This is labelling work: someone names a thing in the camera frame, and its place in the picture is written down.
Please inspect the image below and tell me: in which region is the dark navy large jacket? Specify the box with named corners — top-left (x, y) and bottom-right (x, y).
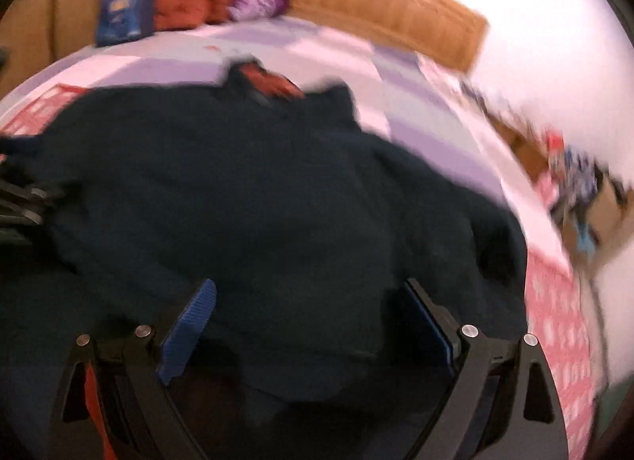
top-left (1, 61), bottom-right (528, 459)

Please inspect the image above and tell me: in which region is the red white checkered cloth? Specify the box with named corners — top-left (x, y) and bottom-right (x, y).
top-left (524, 248), bottom-right (596, 459)

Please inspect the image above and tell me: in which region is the blue plastic toy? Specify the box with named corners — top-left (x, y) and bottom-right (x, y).
top-left (574, 220), bottom-right (596, 256)

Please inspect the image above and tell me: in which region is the wooden wardrobe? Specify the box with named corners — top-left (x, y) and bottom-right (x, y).
top-left (1, 0), bottom-right (100, 95)

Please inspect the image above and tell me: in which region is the wooden bedside table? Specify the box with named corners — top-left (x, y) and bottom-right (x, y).
top-left (462, 83), bottom-right (548, 184)

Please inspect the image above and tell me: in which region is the purple pink patchwork bedsheet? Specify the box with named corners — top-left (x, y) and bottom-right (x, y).
top-left (1, 17), bottom-right (572, 273)

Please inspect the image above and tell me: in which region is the purple patterned pillow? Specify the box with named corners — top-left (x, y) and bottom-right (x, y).
top-left (228, 0), bottom-right (290, 22)

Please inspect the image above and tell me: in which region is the black power cable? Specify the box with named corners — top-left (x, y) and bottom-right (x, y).
top-left (585, 270), bottom-right (616, 391)

